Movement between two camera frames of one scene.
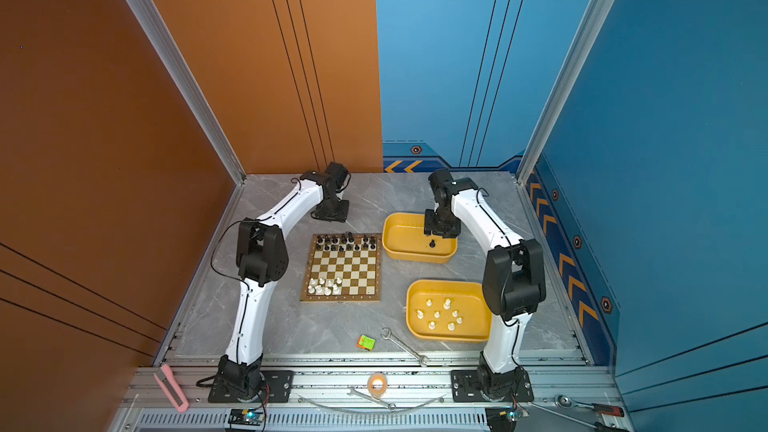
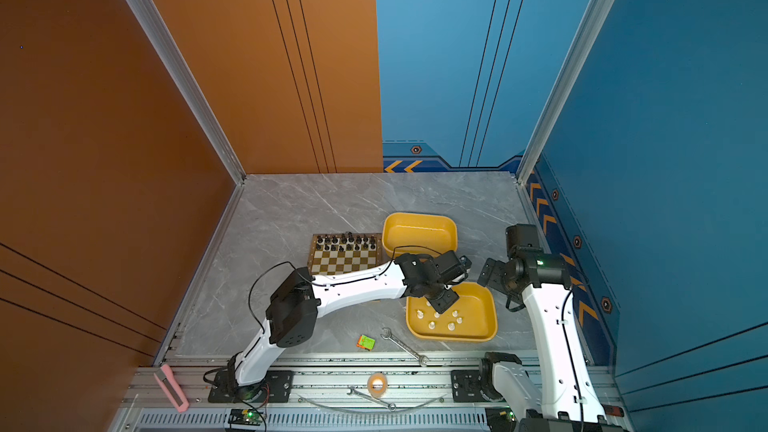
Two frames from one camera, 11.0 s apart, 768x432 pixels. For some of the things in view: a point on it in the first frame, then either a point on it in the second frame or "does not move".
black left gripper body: (337, 210) to (443, 297)
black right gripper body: (441, 224) to (499, 276)
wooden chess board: (343, 268) does not move
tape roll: (377, 385) does not move
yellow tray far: (405, 240) does not move
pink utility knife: (172, 387) does not move
